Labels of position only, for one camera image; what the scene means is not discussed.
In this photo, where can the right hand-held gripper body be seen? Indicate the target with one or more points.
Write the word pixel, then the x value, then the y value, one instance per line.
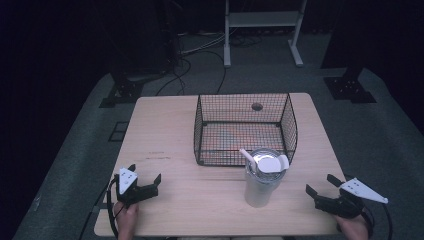
pixel 346 199

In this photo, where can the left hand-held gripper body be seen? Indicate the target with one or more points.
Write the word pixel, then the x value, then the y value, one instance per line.
pixel 133 190

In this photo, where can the clear plastic cup with lid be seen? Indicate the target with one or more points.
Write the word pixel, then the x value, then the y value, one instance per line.
pixel 261 180

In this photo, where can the person's left hand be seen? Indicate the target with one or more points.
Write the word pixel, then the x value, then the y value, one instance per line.
pixel 126 218

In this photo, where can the person's right hand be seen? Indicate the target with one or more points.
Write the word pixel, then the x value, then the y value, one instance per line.
pixel 352 229

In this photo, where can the white drinking straw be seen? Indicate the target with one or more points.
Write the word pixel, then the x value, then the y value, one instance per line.
pixel 248 157

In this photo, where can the black stand base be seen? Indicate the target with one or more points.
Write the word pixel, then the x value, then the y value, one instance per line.
pixel 121 91
pixel 348 87

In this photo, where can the white metal stand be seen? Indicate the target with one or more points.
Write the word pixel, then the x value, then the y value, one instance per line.
pixel 263 30

